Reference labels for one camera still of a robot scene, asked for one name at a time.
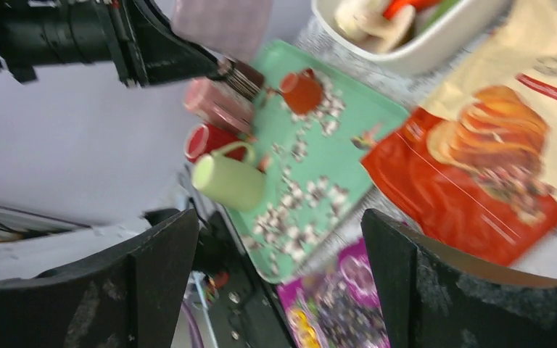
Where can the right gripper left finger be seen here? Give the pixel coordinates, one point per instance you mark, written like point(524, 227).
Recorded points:
point(128, 295)

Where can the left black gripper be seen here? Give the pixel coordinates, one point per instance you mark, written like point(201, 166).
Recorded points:
point(133, 35)

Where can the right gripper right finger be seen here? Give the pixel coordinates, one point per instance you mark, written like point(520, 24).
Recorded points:
point(433, 295)

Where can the lilac mug black handle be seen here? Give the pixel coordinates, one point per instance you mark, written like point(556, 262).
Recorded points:
point(234, 29)

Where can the small orange cup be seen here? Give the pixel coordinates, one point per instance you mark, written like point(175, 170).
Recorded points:
point(301, 91)

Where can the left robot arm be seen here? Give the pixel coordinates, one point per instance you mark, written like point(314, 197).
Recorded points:
point(79, 146)

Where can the light green mug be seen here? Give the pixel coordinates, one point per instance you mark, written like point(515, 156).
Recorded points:
point(228, 176)

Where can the red mug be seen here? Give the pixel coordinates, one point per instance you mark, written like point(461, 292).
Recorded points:
point(204, 138)

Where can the pink ribbed mug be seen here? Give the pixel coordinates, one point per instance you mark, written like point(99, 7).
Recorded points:
point(220, 105)

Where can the purple candy bag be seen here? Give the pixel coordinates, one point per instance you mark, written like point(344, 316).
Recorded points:
point(338, 305)

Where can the floral tablecloth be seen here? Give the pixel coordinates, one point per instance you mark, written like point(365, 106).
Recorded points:
point(408, 92)

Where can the cassava chips bag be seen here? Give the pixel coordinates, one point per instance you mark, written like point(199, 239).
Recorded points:
point(475, 165)

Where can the green floral tray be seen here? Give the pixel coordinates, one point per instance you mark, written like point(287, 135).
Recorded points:
point(311, 162)

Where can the white vegetable tub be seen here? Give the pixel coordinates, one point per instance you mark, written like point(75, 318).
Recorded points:
point(460, 25)

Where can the toy mushroom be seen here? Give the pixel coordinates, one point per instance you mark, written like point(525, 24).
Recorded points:
point(363, 23)

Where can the toy orange carrot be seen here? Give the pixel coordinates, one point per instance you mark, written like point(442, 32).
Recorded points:
point(396, 5)

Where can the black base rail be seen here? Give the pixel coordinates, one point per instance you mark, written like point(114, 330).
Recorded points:
point(242, 308)

